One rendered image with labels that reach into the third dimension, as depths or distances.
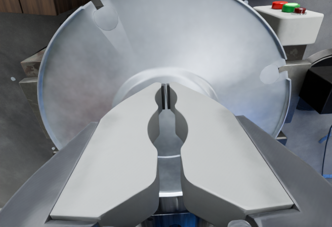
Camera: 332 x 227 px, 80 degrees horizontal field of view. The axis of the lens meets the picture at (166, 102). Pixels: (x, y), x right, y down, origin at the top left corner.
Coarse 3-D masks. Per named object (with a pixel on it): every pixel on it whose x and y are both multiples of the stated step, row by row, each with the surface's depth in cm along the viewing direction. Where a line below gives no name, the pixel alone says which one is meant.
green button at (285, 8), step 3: (285, 6) 36; (288, 6) 36; (291, 6) 36; (294, 6) 36; (297, 6) 36; (282, 9) 37; (285, 9) 37; (288, 9) 36; (291, 9) 36; (288, 12) 36
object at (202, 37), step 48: (144, 0) 18; (192, 0) 18; (240, 0) 18; (48, 48) 19; (96, 48) 20; (144, 48) 20; (192, 48) 20; (240, 48) 20; (48, 96) 22; (96, 96) 23; (240, 96) 23; (288, 96) 23
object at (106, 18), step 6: (108, 6) 18; (96, 12) 18; (102, 12) 18; (108, 12) 18; (114, 12) 18; (96, 18) 18; (102, 18) 19; (108, 18) 19; (114, 18) 19; (102, 24) 19; (108, 24) 19; (114, 24) 19; (108, 30) 19
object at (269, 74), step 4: (264, 68) 22; (268, 68) 22; (272, 68) 22; (276, 68) 22; (264, 72) 22; (268, 72) 22; (272, 72) 22; (276, 72) 22; (260, 76) 22; (264, 76) 22; (268, 76) 22; (272, 76) 22; (276, 76) 22; (264, 80) 22; (268, 80) 22; (272, 80) 22
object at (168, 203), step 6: (162, 198) 33; (168, 198) 33; (174, 198) 33; (180, 198) 33; (162, 204) 34; (168, 204) 34; (174, 204) 34; (180, 204) 34; (162, 210) 35; (168, 210) 35; (174, 210) 35; (180, 210) 35; (186, 210) 36
